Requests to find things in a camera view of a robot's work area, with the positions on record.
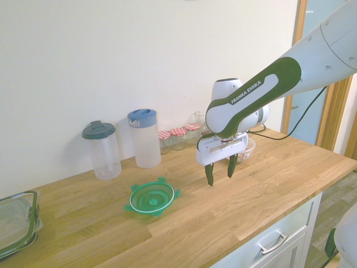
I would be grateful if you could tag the wooden door frame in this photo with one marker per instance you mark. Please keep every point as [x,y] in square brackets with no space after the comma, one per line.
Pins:
[334,111]

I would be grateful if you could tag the dark green object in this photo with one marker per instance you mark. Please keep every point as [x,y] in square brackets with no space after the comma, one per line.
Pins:
[331,244]

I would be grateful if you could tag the green round container lid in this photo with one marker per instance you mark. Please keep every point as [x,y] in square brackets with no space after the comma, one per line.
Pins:
[152,199]

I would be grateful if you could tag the rectangular container green-rimmed lid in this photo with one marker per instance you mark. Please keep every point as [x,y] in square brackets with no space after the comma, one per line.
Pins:
[16,220]

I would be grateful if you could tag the clear food bowl with nuts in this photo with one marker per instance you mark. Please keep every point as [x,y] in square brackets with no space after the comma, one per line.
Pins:
[249,150]

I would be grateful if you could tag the frosted glass door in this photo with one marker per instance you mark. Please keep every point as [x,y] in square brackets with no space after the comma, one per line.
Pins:
[309,129]

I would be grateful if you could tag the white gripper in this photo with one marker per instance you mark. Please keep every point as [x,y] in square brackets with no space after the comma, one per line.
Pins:
[220,150]

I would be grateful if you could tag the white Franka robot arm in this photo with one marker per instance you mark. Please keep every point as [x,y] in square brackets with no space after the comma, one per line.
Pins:
[251,95]

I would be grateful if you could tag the clear pitcher with blue lid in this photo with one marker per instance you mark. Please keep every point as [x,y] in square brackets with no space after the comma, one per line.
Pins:
[145,142]

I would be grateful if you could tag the clear shaker with dark lid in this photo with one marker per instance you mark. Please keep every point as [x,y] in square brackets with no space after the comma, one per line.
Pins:
[104,150]

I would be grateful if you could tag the glass jar red checkered lid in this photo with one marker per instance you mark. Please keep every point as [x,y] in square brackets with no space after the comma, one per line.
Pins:
[177,138]
[164,141]
[192,134]

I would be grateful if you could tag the tall clear glass jar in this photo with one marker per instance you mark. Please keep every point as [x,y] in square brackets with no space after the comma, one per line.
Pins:
[199,118]

